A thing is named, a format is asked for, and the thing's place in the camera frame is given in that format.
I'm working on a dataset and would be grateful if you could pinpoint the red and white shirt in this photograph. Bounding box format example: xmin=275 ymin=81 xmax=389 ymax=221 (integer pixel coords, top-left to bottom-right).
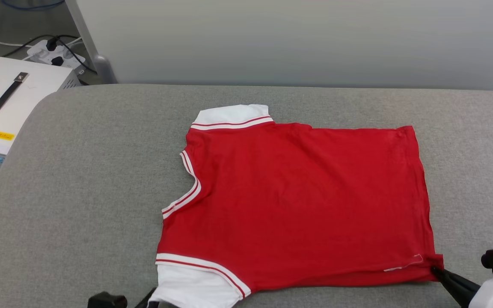
xmin=155 ymin=104 xmax=445 ymax=308

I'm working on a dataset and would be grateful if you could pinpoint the white instrument box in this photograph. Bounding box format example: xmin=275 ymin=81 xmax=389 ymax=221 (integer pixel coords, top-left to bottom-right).
xmin=0 ymin=57 xmax=82 ymax=175

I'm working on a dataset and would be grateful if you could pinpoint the white power strip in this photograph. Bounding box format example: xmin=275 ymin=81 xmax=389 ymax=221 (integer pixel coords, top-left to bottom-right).
xmin=26 ymin=39 xmax=86 ymax=71

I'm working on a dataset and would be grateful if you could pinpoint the white partition panel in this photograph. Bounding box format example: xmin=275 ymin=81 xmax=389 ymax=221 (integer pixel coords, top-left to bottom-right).
xmin=75 ymin=0 xmax=493 ymax=91

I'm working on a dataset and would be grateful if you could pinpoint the black strap handle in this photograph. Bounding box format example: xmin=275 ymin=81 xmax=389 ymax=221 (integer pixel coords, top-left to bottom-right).
xmin=0 ymin=72 xmax=29 ymax=125

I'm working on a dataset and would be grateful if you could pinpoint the black power cable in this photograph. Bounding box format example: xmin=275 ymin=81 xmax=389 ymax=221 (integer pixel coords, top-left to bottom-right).
xmin=0 ymin=34 xmax=97 ymax=76

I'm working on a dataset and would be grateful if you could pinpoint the grey partition post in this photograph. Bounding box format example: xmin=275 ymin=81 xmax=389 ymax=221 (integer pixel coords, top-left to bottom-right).
xmin=65 ymin=0 xmax=119 ymax=84

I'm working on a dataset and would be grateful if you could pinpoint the blue cable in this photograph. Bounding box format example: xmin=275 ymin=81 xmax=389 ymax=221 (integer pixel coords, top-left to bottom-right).
xmin=0 ymin=0 xmax=65 ymax=10

